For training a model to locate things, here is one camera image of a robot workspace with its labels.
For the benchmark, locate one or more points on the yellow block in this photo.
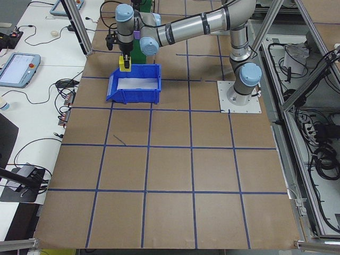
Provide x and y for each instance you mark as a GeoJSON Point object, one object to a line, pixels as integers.
{"type": "Point", "coordinates": [121, 66]}

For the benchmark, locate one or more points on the purple block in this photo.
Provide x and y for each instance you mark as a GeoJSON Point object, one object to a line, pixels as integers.
{"type": "Point", "coordinates": [136, 34]}

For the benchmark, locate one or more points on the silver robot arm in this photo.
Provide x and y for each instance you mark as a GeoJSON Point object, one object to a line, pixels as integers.
{"type": "Point", "coordinates": [191, 25]}

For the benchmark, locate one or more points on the green conveyor belt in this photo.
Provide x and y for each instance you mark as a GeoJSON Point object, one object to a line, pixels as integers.
{"type": "Point", "coordinates": [138, 54]}

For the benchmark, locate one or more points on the blue plastic storage bin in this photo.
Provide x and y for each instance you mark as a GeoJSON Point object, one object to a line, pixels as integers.
{"type": "Point", "coordinates": [138, 97]}

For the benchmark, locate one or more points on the black power adapter brick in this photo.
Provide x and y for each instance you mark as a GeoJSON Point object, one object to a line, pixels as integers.
{"type": "Point", "coordinates": [70, 27]}

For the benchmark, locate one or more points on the black plug adapter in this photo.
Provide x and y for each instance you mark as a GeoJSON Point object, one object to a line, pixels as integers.
{"type": "Point", "coordinates": [65, 84]}

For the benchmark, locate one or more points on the small motor driver board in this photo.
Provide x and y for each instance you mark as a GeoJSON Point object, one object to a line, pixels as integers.
{"type": "Point", "coordinates": [63, 119]}
{"type": "Point", "coordinates": [69, 97]}

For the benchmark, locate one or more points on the small white egg-shaped object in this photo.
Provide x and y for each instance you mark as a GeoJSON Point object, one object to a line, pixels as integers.
{"type": "Point", "coordinates": [54, 33]}

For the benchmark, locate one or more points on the blue grey teach pendant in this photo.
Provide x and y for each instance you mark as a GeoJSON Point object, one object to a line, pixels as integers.
{"type": "Point", "coordinates": [16, 69]}
{"type": "Point", "coordinates": [56, 10]}

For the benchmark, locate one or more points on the black electronics board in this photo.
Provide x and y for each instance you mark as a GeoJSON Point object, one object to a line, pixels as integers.
{"type": "Point", "coordinates": [15, 34]}

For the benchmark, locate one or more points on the white plastic bag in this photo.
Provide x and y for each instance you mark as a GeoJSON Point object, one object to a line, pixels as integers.
{"type": "Point", "coordinates": [295, 61]}

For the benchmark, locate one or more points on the white power strip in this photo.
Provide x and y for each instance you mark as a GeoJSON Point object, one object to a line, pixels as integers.
{"type": "Point", "coordinates": [308, 127]}

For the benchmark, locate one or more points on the black power supply box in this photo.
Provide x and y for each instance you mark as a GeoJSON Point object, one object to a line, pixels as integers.
{"type": "Point", "coordinates": [322, 131]}

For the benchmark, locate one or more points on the aluminium corner bar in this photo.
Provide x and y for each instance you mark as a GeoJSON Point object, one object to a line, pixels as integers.
{"type": "Point", "coordinates": [316, 244]}
{"type": "Point", "coordinates": [18, 243]}

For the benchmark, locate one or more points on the aluminium profile post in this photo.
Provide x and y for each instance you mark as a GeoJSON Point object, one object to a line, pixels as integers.
{"type": "Point", "coordinates": [79, 32]}

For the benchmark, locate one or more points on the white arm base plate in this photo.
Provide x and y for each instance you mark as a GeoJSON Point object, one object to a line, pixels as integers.
{"type": "Point", "coordinates": [220, 33]}
{"type": "Point", "coordinates": [255, 106]}

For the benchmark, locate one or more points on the black stand base plate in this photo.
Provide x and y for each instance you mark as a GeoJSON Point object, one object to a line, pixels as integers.
{"type": "Point", "coordinates": [26, 196]}

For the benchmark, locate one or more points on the V-shaped metal bar frame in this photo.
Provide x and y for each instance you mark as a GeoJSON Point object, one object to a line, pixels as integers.
{"type": "Point", "coordinates": [305, 86]}

